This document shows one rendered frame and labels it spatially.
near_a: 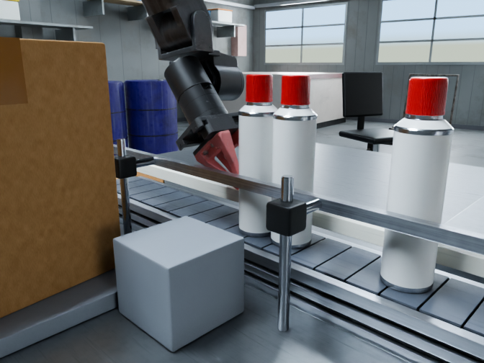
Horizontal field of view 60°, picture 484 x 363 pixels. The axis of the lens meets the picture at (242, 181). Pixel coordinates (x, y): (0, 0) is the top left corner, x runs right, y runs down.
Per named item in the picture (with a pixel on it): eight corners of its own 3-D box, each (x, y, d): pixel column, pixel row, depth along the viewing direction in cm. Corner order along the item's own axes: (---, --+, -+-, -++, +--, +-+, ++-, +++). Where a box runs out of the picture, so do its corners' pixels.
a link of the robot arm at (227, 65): (151, 22, 63) (191, 8, 58) (205, 32, 72) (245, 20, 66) (160, 104, 64) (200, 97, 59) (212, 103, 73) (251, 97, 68)
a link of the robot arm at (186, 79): (153, 73, 63) (174, 47, 59) (187, 75, 68) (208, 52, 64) (173, 112, 61) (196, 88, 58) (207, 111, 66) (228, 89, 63)
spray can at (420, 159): (441, 281, 44) (469, 77, 38) (420, 299, 40) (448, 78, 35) (392, 265, 47) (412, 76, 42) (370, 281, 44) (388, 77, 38)
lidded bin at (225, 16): (219, 24, 875) (219, 11, 868) (232, 23, 853) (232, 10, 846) (204, 22, 842) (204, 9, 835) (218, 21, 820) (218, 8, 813)
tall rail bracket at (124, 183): (166, 238, 67) (160, 135, 63) (125, 252, 62) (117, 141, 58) (154, 232, 70) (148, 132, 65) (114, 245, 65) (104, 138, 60)
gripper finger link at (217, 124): (274, 171, 58) (242, 114, 60) (237, 181, 53) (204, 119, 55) (245, 192, 63) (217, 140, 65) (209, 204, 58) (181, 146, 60)
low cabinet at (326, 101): (251, 113, 1004) (251, 71, 978) (351, 122, 851) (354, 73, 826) (188, 122, 848) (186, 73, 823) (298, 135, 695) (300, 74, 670)
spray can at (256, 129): (284, 230, 57) (289, 74, 52) (258, 240, 54) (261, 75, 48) (256, 220, 61) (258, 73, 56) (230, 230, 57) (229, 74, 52)
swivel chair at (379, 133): (418, 189, 387) (432, 72, 359) (397, 209, 335) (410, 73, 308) (349, 178, 425) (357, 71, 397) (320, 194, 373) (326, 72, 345)
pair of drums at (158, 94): (63, 166, 477) (53, 80, 452) (149, 150, 571) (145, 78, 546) (103, 176, 432) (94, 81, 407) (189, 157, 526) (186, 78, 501)
